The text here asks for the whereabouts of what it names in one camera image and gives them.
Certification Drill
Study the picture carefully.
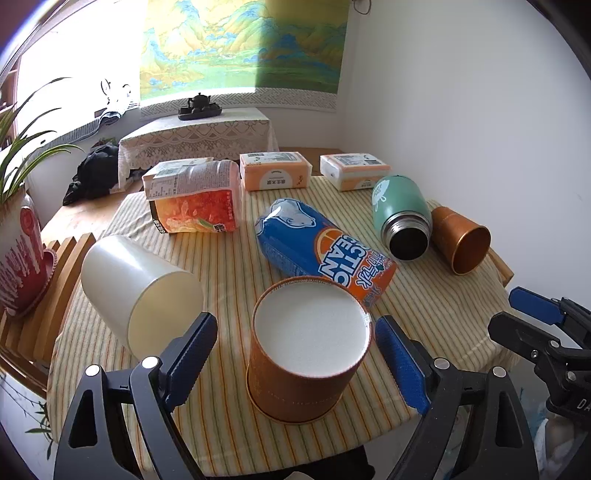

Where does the white plastic cup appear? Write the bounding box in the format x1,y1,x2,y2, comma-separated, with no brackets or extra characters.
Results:
81,234,205,361

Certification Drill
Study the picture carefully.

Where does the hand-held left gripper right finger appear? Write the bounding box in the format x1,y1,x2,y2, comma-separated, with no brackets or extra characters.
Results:
375,316,540,480

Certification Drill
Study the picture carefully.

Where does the green thermos bottle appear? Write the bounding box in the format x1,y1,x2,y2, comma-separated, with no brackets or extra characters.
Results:
372,174,433,262

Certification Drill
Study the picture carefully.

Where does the orange paper cup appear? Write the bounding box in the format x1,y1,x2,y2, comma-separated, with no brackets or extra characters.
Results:
246,275,374,424

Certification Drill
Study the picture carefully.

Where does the wooden slatted rack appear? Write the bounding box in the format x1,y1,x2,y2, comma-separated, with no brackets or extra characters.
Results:
0,233,98,385

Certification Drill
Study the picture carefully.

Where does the copper metal cup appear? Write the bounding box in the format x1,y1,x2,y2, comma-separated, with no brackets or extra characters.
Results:
430,206,492,277

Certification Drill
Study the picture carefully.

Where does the black bag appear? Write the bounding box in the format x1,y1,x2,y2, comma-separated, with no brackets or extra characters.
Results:
62,143,122,208

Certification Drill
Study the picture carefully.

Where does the orange snack bag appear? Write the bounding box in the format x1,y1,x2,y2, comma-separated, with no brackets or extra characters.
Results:
142,158,244,236

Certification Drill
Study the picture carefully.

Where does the striped tablecloth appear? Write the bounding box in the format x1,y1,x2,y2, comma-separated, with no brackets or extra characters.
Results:
48,174,509,468

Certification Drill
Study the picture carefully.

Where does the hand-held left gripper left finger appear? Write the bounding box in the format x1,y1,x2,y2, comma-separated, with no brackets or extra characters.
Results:
53,312,219,480

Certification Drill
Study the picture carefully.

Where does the lace covered low table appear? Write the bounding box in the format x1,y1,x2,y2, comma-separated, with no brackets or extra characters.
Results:
117,107,280,191

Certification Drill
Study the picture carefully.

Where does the dark tea tray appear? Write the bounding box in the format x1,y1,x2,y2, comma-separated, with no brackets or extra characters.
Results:
178,104,224,122

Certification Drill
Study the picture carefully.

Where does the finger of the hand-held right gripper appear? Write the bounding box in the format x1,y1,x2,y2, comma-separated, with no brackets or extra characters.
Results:
488,312,565,370
509,287,591,334

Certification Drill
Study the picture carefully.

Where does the orange tissue pack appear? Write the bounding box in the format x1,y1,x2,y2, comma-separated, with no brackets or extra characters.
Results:
239,151,311,193
320,153,392,193

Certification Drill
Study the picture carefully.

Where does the landscape wall scroll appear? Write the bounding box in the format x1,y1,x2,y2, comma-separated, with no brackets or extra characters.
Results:
139,0,350,119

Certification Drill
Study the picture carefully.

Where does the blue white cloth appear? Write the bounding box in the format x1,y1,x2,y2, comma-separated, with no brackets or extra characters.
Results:
95,108,140,126

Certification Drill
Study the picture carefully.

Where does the green leafy plant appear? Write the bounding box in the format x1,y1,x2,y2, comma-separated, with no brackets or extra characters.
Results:
0,78,86,209

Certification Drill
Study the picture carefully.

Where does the red flower pot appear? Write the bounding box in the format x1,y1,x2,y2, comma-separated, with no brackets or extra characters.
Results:
0,194,59,319

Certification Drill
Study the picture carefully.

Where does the pale cloth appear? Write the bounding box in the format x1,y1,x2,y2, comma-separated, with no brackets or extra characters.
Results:
536,406,591,480

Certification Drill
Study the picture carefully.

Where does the blue and orange drink can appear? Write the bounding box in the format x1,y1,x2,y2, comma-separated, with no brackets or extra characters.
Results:
255,198,398,311

